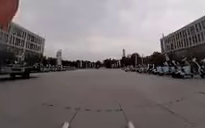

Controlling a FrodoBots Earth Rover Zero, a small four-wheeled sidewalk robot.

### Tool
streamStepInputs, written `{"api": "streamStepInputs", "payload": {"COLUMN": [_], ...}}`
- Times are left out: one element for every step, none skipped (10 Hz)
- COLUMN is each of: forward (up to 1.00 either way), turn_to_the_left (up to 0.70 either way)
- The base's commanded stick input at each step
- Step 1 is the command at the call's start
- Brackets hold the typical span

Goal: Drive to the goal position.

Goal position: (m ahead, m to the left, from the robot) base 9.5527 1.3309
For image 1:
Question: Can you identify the robot's own part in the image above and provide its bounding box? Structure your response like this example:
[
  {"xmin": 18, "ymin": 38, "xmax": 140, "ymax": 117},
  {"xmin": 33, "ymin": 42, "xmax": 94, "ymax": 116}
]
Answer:
[
  {"xmin": 61, "ymin": 121, "xmax": 71, "ymax": 128},
  {"xmin": 127, "ymin": 121, "xmax": 136, "ymax": 128}
]

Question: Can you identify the row of trees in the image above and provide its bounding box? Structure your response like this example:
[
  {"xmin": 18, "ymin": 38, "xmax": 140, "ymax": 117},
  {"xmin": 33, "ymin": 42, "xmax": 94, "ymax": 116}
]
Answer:
[{"xmin": 24, "ymin": 51, "xmax": 168, "ymax": 70}]

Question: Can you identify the row of pale banner flags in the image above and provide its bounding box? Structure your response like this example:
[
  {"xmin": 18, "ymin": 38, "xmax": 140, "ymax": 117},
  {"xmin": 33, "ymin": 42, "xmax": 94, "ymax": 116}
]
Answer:
[{"xmin": 55, "ymin": 49, "xmax": 139, "ymax": 70}]

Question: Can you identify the grey many-windowed building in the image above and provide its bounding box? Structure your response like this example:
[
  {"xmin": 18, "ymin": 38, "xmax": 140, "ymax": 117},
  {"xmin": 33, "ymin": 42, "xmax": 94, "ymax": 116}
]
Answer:
[{"xmin": 159, "ymin": 10, "xmax": 205, "ymax": 62}]

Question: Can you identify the pale many-windowed building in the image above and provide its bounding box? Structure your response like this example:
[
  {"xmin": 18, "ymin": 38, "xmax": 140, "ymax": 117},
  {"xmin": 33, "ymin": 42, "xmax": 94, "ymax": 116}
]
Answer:
[{"xmin": 0, "ymin": 21, "xmax": 47, "ymax": 68}]

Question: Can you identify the row of parked scooters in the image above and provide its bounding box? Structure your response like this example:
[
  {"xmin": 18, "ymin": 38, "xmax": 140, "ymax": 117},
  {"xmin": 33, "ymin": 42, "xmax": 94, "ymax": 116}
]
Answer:
[
  {"xmin": 30, "ymin": 63, "xmax": 76, "ymax": 73},
  {"xmin": 123, "ymin": 56, "xmax": 205, "ymax": 83}
]

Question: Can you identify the red round object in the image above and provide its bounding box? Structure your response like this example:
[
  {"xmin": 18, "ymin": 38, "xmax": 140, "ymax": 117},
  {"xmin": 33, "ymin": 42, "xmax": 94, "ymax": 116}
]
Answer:
[{"xmin": 0, "ymin": 0, "xmax": 21, "ymax": 28}]

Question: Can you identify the tall slim tower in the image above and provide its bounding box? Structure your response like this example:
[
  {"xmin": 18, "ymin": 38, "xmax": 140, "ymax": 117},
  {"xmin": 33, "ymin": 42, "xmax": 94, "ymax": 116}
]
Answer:
[{"xmin": 122, "ymin": 48, "xmax": 127, "ymax": 59}]

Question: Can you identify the grey paved plaza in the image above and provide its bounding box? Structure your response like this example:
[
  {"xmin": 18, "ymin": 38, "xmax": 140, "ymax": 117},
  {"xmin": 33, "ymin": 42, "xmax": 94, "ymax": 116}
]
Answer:
[{"xmin": 0, "ymin": 67, "xmax": 205, "ymax": 128}]

